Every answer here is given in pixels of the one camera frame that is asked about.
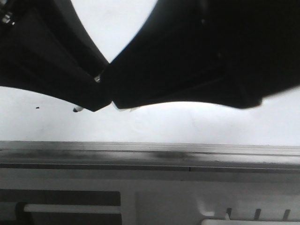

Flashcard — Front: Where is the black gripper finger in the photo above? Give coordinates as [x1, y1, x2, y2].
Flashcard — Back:
[102, 0, 300, 109]
[0, 0, 111, 112]

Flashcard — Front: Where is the grey aluminium whiteboard frame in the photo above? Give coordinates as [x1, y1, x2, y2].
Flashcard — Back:
[0, 141, 300, 173]

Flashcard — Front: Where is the black and white whiteboard marker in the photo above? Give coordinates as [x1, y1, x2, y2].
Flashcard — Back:
[73, 106, 84, 113]

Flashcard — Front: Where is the white whiteboard surface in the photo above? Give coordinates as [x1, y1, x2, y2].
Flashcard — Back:
[0, 0, 300, 146]

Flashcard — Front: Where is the red magnet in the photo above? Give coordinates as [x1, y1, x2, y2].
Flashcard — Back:
[112, 102, 140, 112]

